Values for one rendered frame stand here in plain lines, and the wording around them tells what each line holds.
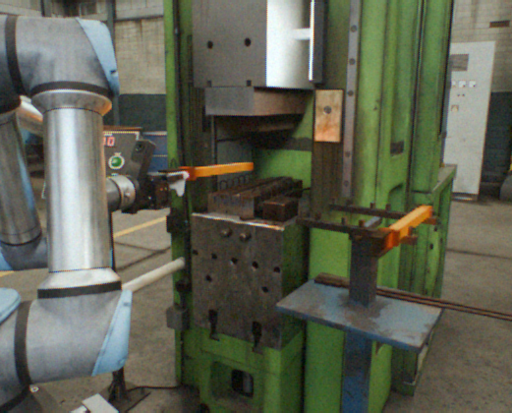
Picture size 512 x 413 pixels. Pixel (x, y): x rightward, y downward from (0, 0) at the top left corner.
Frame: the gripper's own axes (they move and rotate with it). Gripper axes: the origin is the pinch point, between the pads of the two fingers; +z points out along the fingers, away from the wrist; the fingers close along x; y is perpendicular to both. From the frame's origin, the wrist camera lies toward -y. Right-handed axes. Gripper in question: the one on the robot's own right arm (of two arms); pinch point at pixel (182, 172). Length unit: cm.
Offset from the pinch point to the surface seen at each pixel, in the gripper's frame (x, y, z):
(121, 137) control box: -58, -6, 35
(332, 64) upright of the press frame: 20, -31, 55
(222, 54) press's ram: -14, -35, 41
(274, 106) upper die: -2, -17, 56
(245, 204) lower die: -6.3, 16.4, 41.9
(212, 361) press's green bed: -20, 80, 38
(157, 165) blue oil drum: -342, 53, 366
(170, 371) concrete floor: -64, 111, 63
